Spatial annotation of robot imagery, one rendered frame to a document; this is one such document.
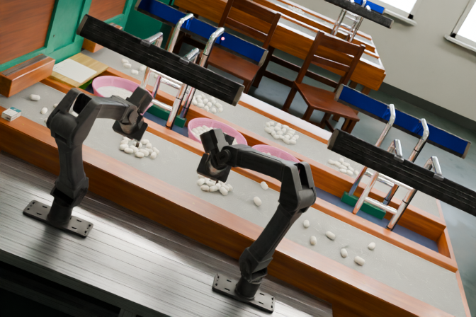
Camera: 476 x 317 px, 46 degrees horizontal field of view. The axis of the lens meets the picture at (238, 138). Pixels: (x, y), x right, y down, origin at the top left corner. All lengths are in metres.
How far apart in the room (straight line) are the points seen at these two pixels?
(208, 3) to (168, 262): 3.22
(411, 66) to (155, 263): 5.88
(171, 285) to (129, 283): 0.13
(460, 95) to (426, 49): 0.75
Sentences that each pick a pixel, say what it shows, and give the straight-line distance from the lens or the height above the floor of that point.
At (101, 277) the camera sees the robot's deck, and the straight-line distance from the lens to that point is 1.64.
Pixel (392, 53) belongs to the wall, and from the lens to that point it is 7.21.
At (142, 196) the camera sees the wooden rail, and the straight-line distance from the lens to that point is 1.87.
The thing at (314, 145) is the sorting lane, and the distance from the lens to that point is 2.78.
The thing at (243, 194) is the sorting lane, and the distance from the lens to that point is 2.10.
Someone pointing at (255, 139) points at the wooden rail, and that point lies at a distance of 2.50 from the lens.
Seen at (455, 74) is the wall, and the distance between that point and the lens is 7.43.
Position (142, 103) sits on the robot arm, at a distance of 1.78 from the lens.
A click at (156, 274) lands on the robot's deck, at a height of 0.67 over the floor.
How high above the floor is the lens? 1.77
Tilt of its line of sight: 24 degrees down
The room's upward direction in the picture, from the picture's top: 24 degrees clockwise
